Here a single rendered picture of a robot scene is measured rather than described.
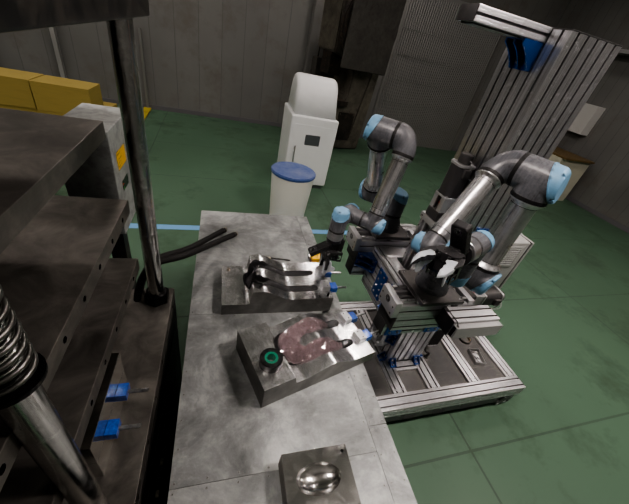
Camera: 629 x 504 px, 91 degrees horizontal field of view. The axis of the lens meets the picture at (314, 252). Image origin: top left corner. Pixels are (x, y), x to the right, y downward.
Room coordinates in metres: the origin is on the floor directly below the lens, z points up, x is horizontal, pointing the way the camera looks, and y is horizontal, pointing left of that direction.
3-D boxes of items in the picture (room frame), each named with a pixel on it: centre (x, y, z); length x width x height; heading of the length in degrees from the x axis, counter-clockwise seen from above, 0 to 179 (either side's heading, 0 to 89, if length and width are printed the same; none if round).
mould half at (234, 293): (1.10, 0.14, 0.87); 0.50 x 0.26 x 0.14; 111
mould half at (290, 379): (0.80, -0.07, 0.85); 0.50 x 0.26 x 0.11; 128
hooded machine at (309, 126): (4.46, 0.49, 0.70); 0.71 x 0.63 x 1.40; 20
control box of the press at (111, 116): (1.05, 0.87, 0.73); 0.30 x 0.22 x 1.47; 21
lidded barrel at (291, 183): (3.21, 0.43, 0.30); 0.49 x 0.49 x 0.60
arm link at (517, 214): (1.06, -0.66, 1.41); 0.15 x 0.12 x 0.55; 48
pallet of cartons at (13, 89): (3.85, 3.70, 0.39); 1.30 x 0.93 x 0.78; 113
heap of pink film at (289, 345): (0.80, -0.07, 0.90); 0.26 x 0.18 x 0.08; 128
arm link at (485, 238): (0.86, -0.48, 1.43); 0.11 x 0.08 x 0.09; 138
